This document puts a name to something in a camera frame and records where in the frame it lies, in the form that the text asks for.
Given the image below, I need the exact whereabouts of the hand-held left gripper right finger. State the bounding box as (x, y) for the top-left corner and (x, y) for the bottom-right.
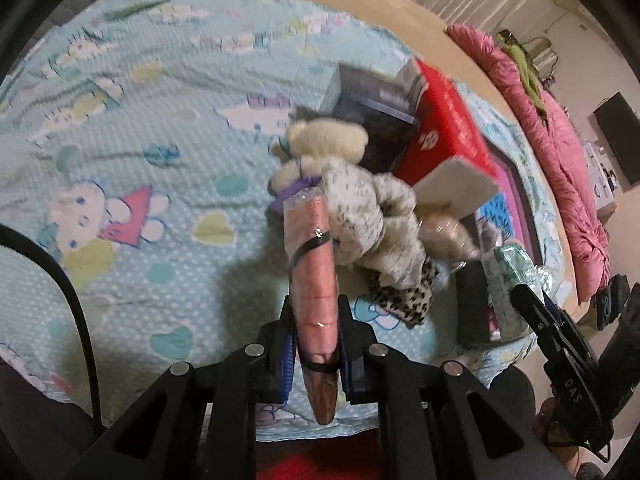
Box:
(337, 294), (576, 480)

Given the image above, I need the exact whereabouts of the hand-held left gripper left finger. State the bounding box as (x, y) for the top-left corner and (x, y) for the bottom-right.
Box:
(65, 295), (301, 480)

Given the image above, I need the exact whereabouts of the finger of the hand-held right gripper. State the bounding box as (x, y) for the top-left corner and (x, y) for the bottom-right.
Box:
(510, 284), (615, 453)
(542, 292), (598, 366)

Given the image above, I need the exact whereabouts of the green tissue pack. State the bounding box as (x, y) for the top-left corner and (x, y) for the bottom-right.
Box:
(487, 242), (553, 341)

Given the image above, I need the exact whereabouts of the leopard print scrunchie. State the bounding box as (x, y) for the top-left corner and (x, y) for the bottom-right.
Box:
(367, 260), (438, 328)

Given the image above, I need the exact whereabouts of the pink roll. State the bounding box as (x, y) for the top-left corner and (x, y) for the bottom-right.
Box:
(282, 186), (343, 426)

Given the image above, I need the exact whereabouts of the floral scrunchie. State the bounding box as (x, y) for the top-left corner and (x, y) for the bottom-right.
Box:
(320, 160), (426, 288)

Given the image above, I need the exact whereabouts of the cream plush bear purple dress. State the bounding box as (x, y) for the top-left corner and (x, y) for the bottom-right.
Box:
(270, 119), (370, 216)

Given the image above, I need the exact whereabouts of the person's right forearm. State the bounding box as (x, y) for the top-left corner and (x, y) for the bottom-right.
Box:
(532, 395), (601, 480)

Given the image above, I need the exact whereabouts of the dark bag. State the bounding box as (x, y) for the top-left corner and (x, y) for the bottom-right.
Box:
(597, 274), (630, 331)

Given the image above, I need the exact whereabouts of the small black box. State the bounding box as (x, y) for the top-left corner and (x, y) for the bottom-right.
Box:
(455, 260), (493, 348)

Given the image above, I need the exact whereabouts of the pink book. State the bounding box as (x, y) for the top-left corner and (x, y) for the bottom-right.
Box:
(480, 160), (536, 261)

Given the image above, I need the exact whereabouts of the white storage box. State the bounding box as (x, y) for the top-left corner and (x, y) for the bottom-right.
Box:
(582, 140), (621, 221)

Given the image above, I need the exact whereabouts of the beige puff in plastic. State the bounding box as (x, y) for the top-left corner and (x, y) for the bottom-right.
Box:
(417, 210), (481, 273)

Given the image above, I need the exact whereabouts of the pink quilt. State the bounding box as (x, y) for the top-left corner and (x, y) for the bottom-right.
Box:
(445, 24), (613, 306)

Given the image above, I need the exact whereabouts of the black monitor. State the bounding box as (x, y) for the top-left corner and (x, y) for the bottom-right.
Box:
(593, 91), (640, 186)

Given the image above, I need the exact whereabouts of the red tissue pack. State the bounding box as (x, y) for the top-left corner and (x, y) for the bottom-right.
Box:
(392, 57), (501, 211)

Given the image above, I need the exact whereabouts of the cartoon cat printed blanket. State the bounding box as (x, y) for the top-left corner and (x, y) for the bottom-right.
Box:
(0, 0), (568, 441)

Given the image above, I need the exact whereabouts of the green garment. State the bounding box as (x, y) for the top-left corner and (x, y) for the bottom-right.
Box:
(497, 30), (548, 121)

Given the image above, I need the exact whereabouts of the beige bed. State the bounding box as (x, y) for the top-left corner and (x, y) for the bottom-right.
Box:
(135, 0), (601, 321)

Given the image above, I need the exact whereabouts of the black cable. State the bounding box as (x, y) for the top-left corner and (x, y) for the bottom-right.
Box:
(0, 225), (106, 426)

